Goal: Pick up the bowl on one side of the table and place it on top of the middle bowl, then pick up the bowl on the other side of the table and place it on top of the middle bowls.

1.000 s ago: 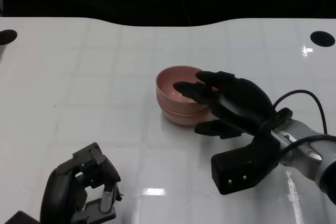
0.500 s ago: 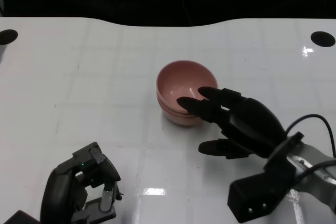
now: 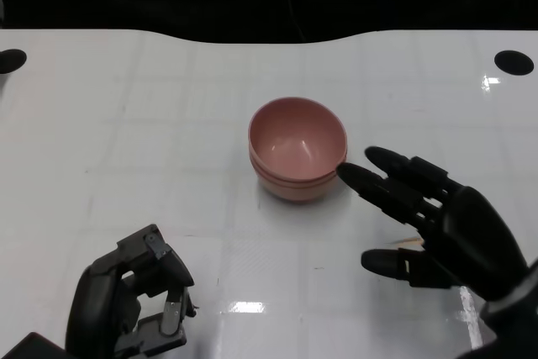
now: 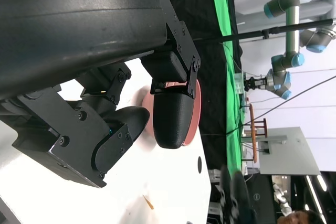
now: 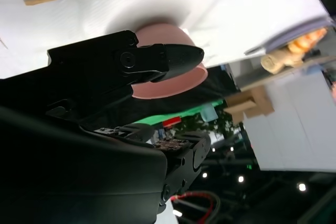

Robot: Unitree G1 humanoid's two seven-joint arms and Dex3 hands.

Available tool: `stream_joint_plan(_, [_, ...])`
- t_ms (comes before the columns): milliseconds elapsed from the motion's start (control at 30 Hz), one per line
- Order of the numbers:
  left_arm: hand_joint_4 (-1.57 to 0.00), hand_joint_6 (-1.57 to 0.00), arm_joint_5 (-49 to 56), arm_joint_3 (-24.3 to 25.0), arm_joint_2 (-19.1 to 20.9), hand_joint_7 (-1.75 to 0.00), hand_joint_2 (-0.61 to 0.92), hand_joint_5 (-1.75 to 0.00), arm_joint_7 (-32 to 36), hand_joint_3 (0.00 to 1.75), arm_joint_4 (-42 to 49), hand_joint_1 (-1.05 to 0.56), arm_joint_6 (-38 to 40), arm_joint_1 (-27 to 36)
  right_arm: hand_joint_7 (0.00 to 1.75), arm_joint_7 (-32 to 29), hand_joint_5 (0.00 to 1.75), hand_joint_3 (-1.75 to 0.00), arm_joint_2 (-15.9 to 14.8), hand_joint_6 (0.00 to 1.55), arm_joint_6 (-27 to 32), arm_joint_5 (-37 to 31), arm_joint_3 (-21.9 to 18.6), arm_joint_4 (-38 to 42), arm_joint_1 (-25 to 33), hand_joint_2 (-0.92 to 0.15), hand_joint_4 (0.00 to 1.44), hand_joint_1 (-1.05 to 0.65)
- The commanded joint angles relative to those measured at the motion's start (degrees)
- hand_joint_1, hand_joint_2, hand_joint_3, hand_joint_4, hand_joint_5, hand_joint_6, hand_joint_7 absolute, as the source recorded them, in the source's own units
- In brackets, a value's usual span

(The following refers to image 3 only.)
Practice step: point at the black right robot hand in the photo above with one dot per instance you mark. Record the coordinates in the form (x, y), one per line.
(471, 241)

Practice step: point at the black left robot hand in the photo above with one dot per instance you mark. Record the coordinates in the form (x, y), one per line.
(96, 308)

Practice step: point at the pink plastic bowl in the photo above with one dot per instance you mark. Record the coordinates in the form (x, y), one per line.
(269, 177)
(294, 194)
(294, 136)

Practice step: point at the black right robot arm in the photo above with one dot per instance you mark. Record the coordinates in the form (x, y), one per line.
(517, 321)

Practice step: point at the thin orange sliver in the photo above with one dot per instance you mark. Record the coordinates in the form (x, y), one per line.
(409, 243)

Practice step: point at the black round table grommet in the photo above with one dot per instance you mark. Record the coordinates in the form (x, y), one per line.
(10, 60)
(513, 62)

